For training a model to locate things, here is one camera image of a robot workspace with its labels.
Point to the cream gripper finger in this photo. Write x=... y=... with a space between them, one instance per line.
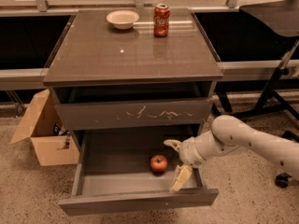
x=175 y=144
x=182 y=175

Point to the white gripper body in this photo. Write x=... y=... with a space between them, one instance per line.
x=189 y=152

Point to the red apple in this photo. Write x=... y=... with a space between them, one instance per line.
x=158 y=163

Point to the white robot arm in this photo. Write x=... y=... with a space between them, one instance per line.
x=228 y=134

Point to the closed grey top drawer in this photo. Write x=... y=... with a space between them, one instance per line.
x=107 y=115

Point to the open grey middle drawer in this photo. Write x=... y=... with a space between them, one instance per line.
x=114 y=175

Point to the grey drawer cabinet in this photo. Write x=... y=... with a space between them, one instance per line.
x=98 y=63

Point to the open cardboard box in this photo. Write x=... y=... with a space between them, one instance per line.
x=41 y=125

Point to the red soda can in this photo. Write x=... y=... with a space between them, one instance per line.
x=161 y=20

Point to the white paper bowl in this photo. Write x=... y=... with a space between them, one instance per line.
x=123 y=19

